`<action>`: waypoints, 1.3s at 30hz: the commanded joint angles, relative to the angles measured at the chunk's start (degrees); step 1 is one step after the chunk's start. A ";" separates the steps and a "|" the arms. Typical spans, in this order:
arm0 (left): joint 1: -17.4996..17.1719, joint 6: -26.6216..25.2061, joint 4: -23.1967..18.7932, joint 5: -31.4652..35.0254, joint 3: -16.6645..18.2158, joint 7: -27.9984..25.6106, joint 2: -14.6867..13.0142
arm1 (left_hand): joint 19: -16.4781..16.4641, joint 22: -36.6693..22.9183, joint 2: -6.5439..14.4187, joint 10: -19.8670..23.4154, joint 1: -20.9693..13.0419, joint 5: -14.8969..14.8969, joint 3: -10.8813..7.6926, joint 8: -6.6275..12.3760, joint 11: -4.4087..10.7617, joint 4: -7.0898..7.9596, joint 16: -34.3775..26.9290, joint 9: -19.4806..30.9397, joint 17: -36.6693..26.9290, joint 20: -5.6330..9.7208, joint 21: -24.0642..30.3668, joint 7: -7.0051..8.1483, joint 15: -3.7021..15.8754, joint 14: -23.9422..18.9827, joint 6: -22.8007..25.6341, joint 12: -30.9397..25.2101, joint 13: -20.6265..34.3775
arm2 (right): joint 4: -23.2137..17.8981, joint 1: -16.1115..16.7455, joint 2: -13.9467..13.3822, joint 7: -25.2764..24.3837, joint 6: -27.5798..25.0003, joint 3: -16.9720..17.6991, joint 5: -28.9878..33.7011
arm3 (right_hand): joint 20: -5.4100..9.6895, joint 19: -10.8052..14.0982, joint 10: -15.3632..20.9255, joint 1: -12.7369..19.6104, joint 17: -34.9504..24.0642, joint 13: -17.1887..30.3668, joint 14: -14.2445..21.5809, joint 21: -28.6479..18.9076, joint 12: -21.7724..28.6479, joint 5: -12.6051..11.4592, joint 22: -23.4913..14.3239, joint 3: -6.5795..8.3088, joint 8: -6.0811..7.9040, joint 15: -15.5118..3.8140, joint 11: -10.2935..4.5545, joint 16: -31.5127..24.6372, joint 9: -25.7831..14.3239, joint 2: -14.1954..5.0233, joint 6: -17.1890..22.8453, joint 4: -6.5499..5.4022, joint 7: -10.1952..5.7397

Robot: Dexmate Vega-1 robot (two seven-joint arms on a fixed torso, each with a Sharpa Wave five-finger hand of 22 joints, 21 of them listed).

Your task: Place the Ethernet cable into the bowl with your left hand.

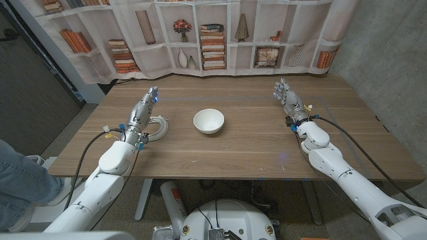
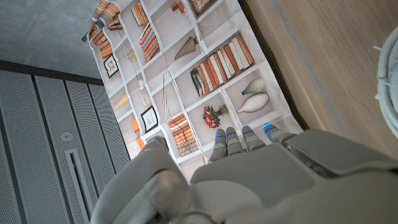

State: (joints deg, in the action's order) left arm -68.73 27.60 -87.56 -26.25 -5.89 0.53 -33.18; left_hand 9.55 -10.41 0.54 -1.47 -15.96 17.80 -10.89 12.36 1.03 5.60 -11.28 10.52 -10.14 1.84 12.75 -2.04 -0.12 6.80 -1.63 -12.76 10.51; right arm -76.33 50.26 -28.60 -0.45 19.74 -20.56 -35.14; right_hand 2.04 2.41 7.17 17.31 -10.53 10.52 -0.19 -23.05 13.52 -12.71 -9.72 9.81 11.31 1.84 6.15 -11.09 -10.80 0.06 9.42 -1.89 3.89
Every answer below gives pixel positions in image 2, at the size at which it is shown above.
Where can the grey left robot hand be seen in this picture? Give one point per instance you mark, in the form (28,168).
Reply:
(280,186)

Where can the printed bookshelf backdrop cloth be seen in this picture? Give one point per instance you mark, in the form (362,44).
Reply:
(186,77)

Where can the perforated metal wall panel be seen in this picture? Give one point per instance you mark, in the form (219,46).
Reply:
(37,140)

